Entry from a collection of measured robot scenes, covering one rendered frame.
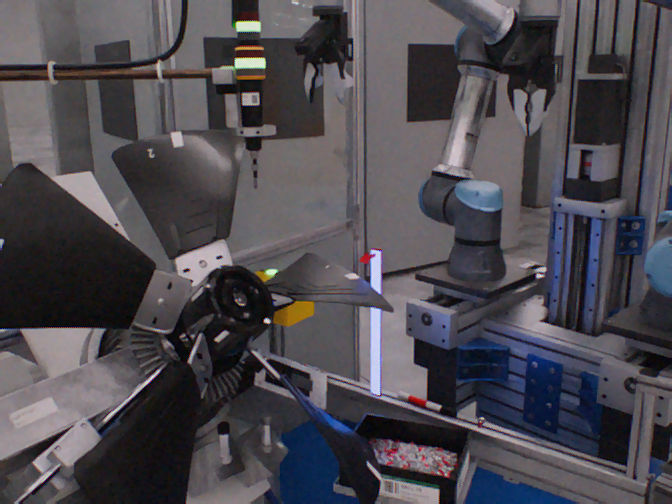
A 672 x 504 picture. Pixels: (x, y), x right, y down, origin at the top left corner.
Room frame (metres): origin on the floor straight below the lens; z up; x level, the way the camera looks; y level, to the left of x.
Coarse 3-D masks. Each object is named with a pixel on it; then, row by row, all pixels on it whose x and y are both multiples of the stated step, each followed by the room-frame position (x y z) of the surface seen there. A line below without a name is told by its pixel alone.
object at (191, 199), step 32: (128, 160) 1.12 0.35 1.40; (160, 160) 1.12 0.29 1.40; (192, 160) 1.12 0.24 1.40; (224, 160) 1.13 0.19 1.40; (160, 192) 1.08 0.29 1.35; (192, 192) 1.08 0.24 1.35; (224, 192) 1.08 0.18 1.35; (160, 224) 1.05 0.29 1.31; (192, 224) 1.04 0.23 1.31; (224, 224) 1.04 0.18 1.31
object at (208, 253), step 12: (192, 252) 1.02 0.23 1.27; (204, 252) 1.02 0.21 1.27; (216, 252) 1.01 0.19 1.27; (228, 252) 1.01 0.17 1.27; (180, 264) 1.01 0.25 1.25; (192, 264) 1.01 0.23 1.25; (216, 264) 1.00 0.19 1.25; (192, 276) 1.00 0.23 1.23; (204, 276) 0.99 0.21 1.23; (192, 288) 0.98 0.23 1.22
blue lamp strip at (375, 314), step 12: (372, 252) 1.30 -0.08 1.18; (372, 264) 1.30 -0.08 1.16; (372, 276) 1.30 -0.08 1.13; (372, 312) 1.30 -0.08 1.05; (372, 324) 1.30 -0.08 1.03; (372, 336) 1.30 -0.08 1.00; (372, 348) 1.30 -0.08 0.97; (372, 360) 1.30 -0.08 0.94; (372, 372) 1.30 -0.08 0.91; (372, 384) 1.30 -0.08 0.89
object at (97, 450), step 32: (192, 384) 0.82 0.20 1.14; (160, 416) 0.74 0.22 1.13; (192, 416) 0.81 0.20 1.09; (96, 448) 0.64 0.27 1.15; (128, 448) 0.68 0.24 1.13; (160, 448) 0.72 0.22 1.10; (192, 448) 0.81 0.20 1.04; (96, 480) 0.63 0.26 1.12; (128, 480) 0.66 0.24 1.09; (160, 480) 0.71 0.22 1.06
